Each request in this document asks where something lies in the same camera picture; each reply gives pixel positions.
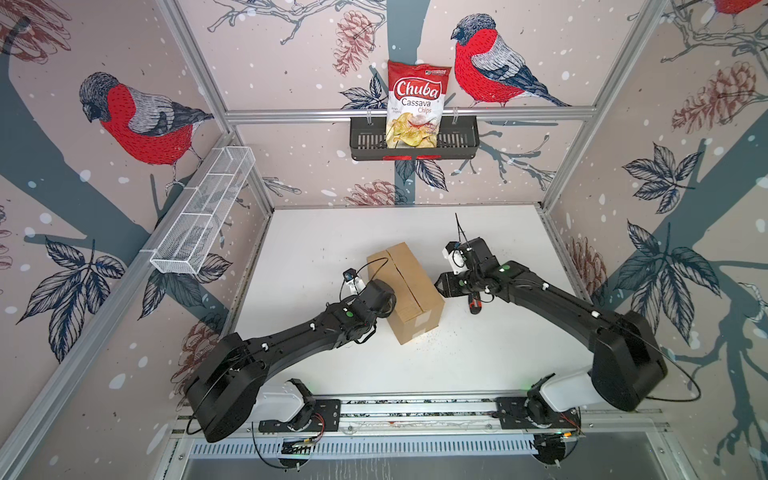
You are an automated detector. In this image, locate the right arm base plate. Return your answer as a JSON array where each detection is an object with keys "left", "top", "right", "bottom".
[{"left": 495, "top": 397, "right": 581, "bottom": 430}]

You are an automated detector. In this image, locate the aluminium frame crossbar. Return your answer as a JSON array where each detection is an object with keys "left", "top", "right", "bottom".
[{"left": 224, "top": 106, "right": 598, "bottom": 125}]

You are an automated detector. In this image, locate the Chuba cassava chips bag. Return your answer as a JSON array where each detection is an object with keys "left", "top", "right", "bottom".
[{"left": 385, "top": 61, "right": 451, "bottom": 149}]

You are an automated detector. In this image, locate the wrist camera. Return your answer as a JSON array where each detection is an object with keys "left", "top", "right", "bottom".
[
  {"left": 341, "top": 268, "right": 366, "bottom": 295},
  {"left": 442, "top": 241, "right": 467, "bottom": 275}
]

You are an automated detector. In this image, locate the white wire mesh shelf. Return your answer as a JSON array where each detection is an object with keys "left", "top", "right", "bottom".
[{"left": 150, "top": 146, "right": 255, "bottom": 275}]

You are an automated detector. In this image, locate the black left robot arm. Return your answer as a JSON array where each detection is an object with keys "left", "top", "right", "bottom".
[{"left": 183, "top": 280, "right": 396, "bottom": 443}]

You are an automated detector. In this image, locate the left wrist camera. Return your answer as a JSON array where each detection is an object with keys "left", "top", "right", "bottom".
[{"left": 341, "top": 268, "right": 366, "bottom": 295}]

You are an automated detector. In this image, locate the brown cardboard express box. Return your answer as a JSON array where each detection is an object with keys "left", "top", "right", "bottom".
[{"left": 367, "top": 242, "right": 445, "bottom": 345}]

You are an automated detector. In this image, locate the red black utility knife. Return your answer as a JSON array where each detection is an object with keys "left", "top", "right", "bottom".
[{"left": 468, "top": 292, "right": 483, "bottom": 315}]

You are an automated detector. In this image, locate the black wire wall basket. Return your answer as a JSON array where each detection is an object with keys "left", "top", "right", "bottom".
[{"left": 350, "top": 114, "right": 479, "bottom": 161}]

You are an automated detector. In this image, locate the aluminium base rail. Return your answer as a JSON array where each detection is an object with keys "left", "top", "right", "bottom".
[{"left": 173, "top": 391, "right": 667, "bottom": 434}]

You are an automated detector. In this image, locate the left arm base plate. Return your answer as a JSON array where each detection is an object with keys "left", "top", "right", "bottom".
[{"left": 257, "top": 399, "right": 341, "bottom": 434}]

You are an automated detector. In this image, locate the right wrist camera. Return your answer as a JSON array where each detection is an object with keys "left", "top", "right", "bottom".
[{"left": 442, "top": 241, "right": 467, "bottom": 275}]

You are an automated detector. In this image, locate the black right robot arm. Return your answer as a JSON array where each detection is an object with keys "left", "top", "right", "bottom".
[{"left": 435, "top": 238, "right": 668, "bottom": 424}]

